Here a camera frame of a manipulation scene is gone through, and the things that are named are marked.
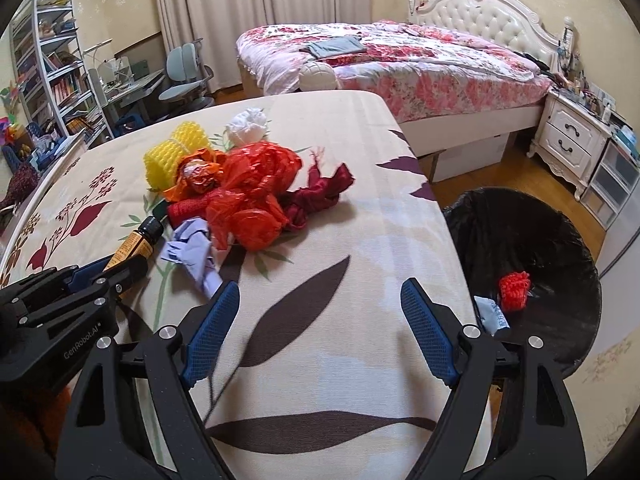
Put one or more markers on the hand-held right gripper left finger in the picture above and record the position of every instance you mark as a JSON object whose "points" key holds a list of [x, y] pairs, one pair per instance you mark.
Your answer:
{"points": [[215, 330]]}

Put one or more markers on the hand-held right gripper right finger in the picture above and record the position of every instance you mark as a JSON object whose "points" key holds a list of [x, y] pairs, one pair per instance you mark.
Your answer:
{"points": [[430, 330]]}

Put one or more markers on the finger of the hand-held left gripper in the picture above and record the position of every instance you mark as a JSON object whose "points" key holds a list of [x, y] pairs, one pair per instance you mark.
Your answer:
{"points": [[125, 275], [85, 276]]}

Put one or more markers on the brown glass bottle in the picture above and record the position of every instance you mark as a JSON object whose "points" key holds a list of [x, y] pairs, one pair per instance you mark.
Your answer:
{"points": [[132, 245]]}

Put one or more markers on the orange snack wrapper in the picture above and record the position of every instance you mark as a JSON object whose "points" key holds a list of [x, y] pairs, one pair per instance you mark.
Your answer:
{"points": [[197, 180]]}

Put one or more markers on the yellow foam net bundle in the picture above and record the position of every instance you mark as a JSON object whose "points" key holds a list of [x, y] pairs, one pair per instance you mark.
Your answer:
{"points": [[170, 157]]}

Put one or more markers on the black-lined trash can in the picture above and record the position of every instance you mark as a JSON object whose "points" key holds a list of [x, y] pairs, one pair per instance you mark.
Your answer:
{"points": [[525, 240]]}

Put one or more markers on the white blue paper packet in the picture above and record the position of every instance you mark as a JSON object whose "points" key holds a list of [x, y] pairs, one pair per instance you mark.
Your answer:
{"points": [[492, 316]]}

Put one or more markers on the crumpled lavender paper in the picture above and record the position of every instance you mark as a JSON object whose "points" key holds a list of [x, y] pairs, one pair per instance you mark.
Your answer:
{"points": [[192, 255]]}

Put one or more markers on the red foam net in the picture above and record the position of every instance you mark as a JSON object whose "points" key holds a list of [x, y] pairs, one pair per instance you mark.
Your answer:
{"points": [[186, 210], [515, 290]]}

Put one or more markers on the floral mattress cover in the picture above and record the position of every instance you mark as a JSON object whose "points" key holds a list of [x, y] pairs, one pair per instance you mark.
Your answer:
{"points": [[325, 285]]}

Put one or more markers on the orange-red plastic bag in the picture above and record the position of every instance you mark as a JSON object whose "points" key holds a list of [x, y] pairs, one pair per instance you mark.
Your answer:
{"points": [[255, 185]]}

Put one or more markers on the blue basket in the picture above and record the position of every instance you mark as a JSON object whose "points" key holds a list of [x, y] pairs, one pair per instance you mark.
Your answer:
{"points": [[129, 124]]}

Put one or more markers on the dark red cloth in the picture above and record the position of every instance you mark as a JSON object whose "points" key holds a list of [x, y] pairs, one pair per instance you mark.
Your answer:
{"points": [[320, 192]]}

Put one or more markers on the white storage box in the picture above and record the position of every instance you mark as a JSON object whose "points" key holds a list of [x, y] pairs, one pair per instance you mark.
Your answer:
{"points": [[475, 152]]}

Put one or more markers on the study desk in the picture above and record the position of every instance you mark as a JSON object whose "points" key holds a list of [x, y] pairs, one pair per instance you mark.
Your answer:
{"points": [[130, 87]]}

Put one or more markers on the white crumpled tissue wad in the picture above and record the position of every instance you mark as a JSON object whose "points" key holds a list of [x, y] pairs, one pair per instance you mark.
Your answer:
{"points": [[247, 127]]}

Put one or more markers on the white bookshelf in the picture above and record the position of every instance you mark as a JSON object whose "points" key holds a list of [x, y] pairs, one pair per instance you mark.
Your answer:
{"points": [[50, 75]]}

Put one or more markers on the grey-blue desk chair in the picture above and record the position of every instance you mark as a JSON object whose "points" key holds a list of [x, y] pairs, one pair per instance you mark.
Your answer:
{"points": [[182, 70]]}

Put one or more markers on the plastic drawer unit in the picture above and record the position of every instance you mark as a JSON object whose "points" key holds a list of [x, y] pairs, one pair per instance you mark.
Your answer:
{"points": [[612, 180]]}

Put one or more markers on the white nightstand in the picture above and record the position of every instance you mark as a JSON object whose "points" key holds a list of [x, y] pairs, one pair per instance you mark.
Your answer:
{"points": [[565, 132]]}

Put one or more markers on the bed with floral quilt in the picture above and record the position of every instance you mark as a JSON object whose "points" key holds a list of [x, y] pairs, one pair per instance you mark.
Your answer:
{"points": [[425, 70]]}

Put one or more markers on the white round bedpost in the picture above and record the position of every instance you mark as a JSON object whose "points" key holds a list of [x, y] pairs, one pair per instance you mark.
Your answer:
{"points": [[317, 77]]}

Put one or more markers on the group of nightstand bottles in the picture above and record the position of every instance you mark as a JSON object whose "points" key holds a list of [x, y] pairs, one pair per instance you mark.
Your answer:
{"points": [[582, 82]]}

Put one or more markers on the white curtain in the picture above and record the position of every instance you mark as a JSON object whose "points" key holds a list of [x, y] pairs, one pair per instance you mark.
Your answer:
{"points": [[260, 10]]}

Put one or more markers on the folded grey-blue clothes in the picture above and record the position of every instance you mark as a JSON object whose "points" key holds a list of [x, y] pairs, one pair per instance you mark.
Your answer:
{"points": [[335, 47]]}

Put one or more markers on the white tufted headboard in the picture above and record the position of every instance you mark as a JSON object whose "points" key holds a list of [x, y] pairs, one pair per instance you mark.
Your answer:
{"points": [[495, 15]]}

